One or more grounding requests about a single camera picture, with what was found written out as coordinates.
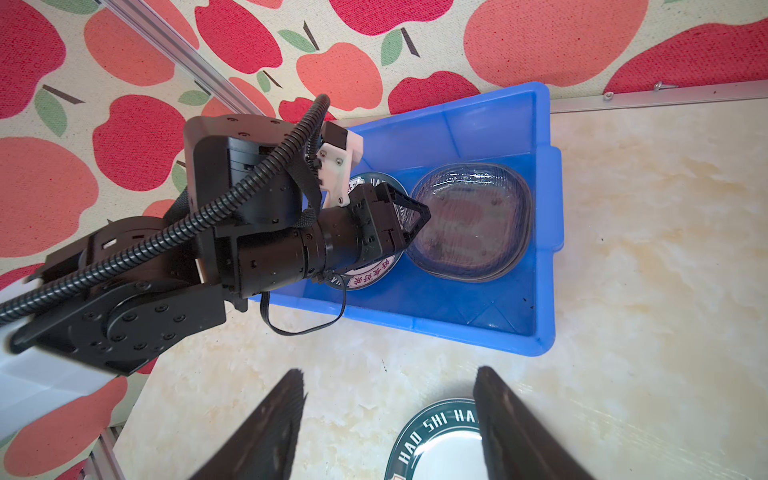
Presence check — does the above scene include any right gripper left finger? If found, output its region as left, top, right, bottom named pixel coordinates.
left=192, top=369, right=306, bottom=479

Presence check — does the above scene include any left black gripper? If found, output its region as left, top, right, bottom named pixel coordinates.
left=237, top=183, right=431, bottom=297

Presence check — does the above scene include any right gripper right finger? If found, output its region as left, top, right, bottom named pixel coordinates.
left=473, top=366, right=592, bottom=479

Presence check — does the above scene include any green rim plate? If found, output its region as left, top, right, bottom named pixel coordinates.
left=313, top=172, right=408, bottom=291
left=384, top=398, right=488, bottom=480

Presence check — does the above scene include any clear glass plate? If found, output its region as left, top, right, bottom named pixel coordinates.
left=406, top=163, right=534, bottom=283

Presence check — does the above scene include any blue plastic bin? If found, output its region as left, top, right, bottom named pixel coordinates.
left=271, top=82, right=565, bottom=356

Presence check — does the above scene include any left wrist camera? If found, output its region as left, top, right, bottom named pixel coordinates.
left=317, top=122, right=364, bottom=209

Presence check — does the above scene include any left aluminium frame post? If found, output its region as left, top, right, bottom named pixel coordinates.
left=102, top=0, right=264, bottom=115

